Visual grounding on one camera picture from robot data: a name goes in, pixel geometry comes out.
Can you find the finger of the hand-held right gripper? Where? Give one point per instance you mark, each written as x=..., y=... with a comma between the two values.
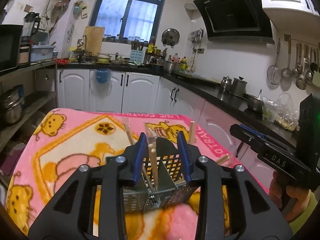
x=280, y=143
x=246, y=137

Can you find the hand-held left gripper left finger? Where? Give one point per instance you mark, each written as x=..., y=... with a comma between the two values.
x=138, y=160

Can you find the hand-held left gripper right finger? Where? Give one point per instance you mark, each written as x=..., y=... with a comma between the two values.
x=185, y=160

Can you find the dark green utensil holder basket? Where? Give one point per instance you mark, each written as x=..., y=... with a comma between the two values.
x=163, y=180

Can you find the person's right forearm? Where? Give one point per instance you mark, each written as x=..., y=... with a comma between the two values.
x=307, y=212

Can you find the row of hanging kitchen utensils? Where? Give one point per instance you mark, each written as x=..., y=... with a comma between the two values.
x=297, y=67

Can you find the person's right hand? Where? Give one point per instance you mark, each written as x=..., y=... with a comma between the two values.
x=278, y=192

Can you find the clear plastic bags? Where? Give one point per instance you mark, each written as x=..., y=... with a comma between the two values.
x=282, y=115

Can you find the steel saucepan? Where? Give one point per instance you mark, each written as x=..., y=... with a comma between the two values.
x=254, y=102

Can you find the steel canister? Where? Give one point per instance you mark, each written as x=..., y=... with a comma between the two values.
x=239, y=87

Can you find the steel kettle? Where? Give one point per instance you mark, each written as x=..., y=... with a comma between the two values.
x=226, y=85

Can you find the black countertop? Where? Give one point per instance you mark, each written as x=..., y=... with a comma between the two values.
x=207, y=90

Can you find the pink printed bear blanket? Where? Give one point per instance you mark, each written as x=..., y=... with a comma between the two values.
x=75, y=140

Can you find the white kitchen cabinets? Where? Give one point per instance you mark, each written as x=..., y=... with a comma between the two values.
x=140, y=92

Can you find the blue plastic bag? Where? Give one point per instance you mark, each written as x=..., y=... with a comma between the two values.
x=103, y=76

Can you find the steel cooking pot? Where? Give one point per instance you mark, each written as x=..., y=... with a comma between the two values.
x=172, y=67

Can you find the group of sauce bottles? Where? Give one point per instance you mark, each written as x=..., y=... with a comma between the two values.
x=183, y=62

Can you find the light blue knife block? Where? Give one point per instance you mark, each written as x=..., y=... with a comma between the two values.
x=137, y=56

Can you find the row of glass jars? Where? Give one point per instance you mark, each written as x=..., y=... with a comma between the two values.
x=125, y=39

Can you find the steel pot lid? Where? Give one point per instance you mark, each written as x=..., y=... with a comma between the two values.
x=170, y=37

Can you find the black range hood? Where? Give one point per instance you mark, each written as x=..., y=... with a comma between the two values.
x=232, y=12

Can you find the wooden cutting board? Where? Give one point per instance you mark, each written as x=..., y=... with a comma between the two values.
x=93, y=38

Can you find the steel faucet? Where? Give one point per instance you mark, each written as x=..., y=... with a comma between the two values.
x=81, y=41

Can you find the metal shelf table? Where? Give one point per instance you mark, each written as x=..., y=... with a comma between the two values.
x=37, y=67

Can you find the stacked steel pots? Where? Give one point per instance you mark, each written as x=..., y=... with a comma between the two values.
x=11, y=107

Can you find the grey blue dish container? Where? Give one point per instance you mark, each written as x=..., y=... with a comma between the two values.
x=42, y=53

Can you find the dark framed window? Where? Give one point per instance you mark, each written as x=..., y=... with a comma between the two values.
x=130, y=10

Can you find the black blender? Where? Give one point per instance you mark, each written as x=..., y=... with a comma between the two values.
x=28, y=37

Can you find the black microwave oven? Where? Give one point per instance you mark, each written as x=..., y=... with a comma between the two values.
x=8, y=47

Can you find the hanging red rimmed pan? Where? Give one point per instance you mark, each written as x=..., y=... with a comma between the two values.
x=62, y=5

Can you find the wall socket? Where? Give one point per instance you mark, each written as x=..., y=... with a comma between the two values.
x=200, y=51

